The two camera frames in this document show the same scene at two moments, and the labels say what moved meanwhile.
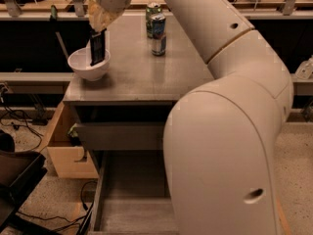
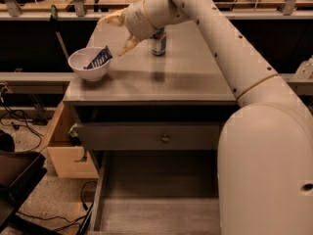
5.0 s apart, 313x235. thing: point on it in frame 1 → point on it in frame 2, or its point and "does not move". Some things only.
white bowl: (80, 63) does not move
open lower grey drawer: (134, 195) does not move
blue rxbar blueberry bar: (98, 48) → (101, 58)
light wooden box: (67, 160) does not move
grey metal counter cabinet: (120, 122) does not move
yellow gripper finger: (100, 17) → (116, 17)
